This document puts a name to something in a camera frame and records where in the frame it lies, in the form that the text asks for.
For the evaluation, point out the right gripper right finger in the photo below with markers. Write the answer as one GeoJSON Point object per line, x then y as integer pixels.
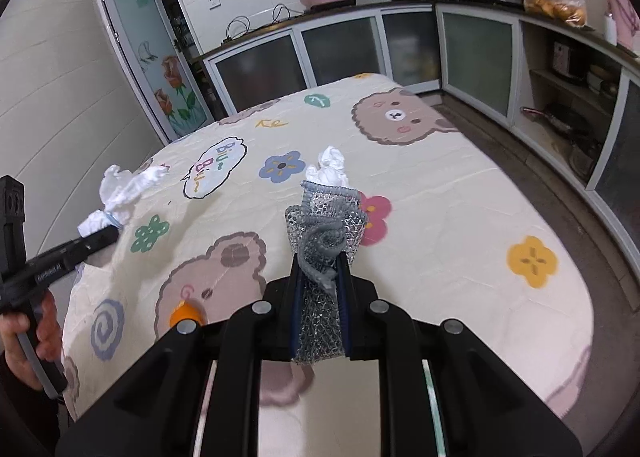
{"type": "Point", "coordinates": [442, 390]}

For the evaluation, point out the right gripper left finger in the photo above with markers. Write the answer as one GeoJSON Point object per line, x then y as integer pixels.
{"type": "Point", "coordinates": [199, 387]}

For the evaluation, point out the orange bottle cap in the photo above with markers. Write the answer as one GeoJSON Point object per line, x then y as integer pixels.
{"type": "Point", "coordinates": [187, 310]}

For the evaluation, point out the white tissue bundle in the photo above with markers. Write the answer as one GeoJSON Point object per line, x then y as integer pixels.
{"type": "Point", "coordinates": [329, 170]}
{"type": "Point", "coordinates": [119, 192]}

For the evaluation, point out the grey silver mesh bundle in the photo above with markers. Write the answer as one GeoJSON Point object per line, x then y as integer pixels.
{"type": "Point", "coordinates": [322, 256]}

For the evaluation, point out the kitchen counter cabinets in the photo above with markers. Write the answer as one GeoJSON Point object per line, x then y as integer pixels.
{"type": "Point", "coordinates": [564, 92]}

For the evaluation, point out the cartoon print table cloth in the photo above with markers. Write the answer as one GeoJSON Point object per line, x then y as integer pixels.
{"type": "Point", "coordinates": [361, 164]}

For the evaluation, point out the flower painted glass door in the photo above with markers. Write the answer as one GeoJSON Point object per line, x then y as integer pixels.
{"type": "Point", "coordinates": [160, 69]}

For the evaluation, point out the bag of buns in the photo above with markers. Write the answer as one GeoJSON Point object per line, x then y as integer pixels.
{"type": "Point", "coordinates": [570, 12]}

